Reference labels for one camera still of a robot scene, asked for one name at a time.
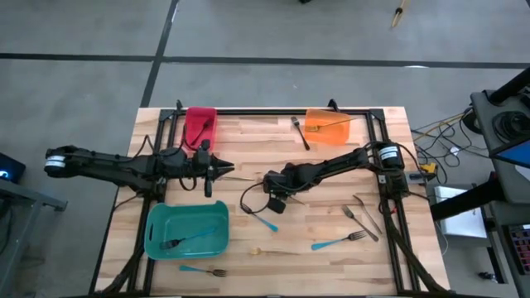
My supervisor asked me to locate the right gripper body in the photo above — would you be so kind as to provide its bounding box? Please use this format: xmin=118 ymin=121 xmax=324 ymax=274
xmin=263 ymin=168 xmax=292 ymax=198

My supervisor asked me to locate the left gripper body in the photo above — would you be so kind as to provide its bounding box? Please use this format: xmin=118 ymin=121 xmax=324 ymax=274
xmin=181 ymin=156 xmax=217 ymax=184

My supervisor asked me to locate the blue handled fork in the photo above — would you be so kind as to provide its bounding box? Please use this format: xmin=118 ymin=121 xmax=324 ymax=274
xmin=241 ymin=203 xmax=280 ymax=233
xmin=158 ymin=228 xmax=217 ymax=251
xmin=311 ymin=230 xmax=369 ymax=252
xmin=178 ymin=265 xmax=228 ymax=278

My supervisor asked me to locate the teal plastic bin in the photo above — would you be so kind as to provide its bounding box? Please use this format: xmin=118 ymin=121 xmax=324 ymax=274
xmin=144 ymin=201 xmax=231 ymax=262

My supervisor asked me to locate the red plastic bin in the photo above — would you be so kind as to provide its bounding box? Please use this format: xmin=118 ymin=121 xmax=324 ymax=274
xmin=183 ymin=106 xmax=219 ymax=152

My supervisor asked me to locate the orange plastic bin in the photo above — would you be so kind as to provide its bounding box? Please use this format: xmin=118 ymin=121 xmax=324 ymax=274
xmin=304 ymin=108 xmax=351 ymax=147

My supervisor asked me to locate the grey metal stand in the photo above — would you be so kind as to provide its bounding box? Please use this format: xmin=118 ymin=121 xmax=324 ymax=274
xmin=0 ymin=177 xmax=70 ymax=298

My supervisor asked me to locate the black support beam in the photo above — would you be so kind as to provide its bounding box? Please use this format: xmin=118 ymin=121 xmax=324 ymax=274
xmin=429 ymin=170 xmax=500 ymax=224

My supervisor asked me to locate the black monitor with blue light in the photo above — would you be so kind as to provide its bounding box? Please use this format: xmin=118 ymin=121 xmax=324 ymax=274
xmin=0 ymin=151 xmax=27 ymax=185

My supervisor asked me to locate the white box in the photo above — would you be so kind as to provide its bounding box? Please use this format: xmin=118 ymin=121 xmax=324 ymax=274
xmin=433 ymin=185 xmax=489 ymax=240

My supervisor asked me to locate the yellow black tripod leg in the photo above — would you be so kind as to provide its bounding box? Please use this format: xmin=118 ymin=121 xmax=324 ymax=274
xmin=390 ymin=0 xmax=412 ymax=29

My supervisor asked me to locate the grey equipment cart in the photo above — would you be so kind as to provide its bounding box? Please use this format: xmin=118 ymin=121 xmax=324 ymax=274
xmin=469 ymin=89 xmax=530 ymax=206

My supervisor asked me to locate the blue flat panel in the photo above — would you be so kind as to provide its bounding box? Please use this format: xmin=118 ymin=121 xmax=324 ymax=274
xmin=494 ymin=139 xmax=530 ymax=170

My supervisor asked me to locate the colourful keypad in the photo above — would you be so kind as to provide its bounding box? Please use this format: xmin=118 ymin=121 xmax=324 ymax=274
xmin=507 ymin=224 xmax=530 ymax=275

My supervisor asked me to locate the black cart pole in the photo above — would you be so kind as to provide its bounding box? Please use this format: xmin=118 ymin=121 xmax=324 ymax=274
xmin=487 ymin=65 xmax=530 ymax=105

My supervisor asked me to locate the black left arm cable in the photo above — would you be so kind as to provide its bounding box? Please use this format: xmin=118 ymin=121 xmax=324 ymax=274
xmin=139 ymin=134 xmax=200 ymax=193

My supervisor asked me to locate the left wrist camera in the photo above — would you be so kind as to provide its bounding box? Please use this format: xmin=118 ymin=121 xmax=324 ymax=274
xmin=195 ymin=139 xmax=212 ymax=166

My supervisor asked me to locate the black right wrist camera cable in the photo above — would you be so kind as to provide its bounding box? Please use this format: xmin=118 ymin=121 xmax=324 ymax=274
xmin=239 ymin=180 xmax=272 ymax=214

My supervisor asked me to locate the black aluminium table frame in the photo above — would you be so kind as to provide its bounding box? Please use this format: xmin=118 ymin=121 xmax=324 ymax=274
xmin=95 ymin=106 xmax=447 ymax=297

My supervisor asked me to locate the yellow cable connector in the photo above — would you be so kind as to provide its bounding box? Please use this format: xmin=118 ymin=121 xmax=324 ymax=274
xmin=419 ymin=161 xmax=439 ymax=178

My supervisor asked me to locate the loose floor cable bundle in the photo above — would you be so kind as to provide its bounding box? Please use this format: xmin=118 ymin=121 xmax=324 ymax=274
xmin=411 ymin=106 xmax=492 ymax=169

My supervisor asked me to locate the black cable coil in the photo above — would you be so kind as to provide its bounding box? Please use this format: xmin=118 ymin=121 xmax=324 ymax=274
xmin=491 ymin=109 xmax=530 ymax=145

